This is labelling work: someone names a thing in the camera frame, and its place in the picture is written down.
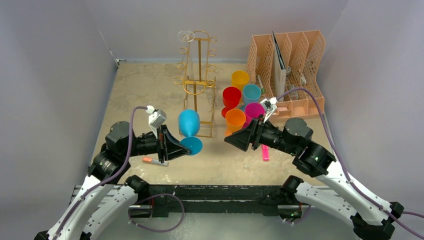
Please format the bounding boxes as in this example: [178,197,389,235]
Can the white folder in organizer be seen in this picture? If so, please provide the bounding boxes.
[272,32,286,97]

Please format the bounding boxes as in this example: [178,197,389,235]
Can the yellow wine glass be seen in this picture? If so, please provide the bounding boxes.
[231,70,250,92]

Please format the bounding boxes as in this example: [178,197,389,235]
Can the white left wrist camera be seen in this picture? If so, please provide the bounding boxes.
[145,105,167,138]

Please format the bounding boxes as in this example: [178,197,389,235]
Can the magenta wine glass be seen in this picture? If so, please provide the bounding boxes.
[243,102,266,128]

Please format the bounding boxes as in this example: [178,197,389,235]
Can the peach plastic file organizer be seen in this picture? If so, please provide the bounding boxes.
[246,30,326,123]

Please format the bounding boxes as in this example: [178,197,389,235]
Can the red wine glass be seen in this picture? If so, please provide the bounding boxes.
[221,86,242,118]

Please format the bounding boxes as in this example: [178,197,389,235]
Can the orange wine glass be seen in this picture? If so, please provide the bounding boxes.
[225,108,246,137]

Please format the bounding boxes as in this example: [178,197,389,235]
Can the pink highlighter marker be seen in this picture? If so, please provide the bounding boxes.
[261,145,270,162]

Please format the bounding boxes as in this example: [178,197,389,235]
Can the teal wine glass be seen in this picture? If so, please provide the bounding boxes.
[178,109,203,156]

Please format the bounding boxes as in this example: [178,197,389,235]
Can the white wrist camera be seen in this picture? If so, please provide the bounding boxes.
[259,97,278,123]
[145,105,167,138]

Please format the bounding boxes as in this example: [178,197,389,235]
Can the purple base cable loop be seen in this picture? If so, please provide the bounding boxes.
[127,193,185,233]

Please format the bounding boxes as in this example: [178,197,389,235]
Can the gold wire glass rack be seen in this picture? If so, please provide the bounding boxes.
[174,30,218,138]

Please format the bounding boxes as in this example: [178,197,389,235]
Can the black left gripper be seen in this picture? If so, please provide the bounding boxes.
[123,124,192,162]

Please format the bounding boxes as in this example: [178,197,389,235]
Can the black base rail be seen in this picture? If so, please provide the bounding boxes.
[129,184,302,219]

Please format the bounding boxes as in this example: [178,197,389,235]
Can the clear wine glass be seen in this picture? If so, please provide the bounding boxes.
[176,30,195,79]

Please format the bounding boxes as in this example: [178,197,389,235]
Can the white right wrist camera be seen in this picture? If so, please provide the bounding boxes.
[259,97,278,123]

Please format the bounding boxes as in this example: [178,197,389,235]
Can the light blue wine glass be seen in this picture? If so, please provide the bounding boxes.
[239,84,262,112]

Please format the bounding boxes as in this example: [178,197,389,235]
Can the orange grey marker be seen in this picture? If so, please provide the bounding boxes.
[142,157,169,167]

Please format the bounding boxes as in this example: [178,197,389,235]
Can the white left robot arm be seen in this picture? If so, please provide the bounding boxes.
[35,121,191,240]

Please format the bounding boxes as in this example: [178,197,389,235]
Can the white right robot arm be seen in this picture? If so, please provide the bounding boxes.
[224,117,404,240]

